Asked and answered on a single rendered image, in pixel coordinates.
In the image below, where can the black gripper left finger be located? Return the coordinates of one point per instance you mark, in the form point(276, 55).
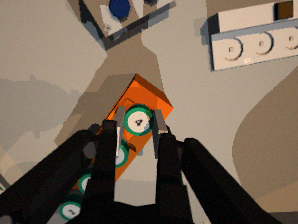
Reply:
point(34, 198)

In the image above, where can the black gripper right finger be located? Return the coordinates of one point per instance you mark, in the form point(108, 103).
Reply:
point(222, 198)

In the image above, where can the orange rectangular tube rack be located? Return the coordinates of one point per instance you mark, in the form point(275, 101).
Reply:
point(141, 91)

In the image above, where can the white button panel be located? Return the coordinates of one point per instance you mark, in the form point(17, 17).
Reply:
point(116, 17)

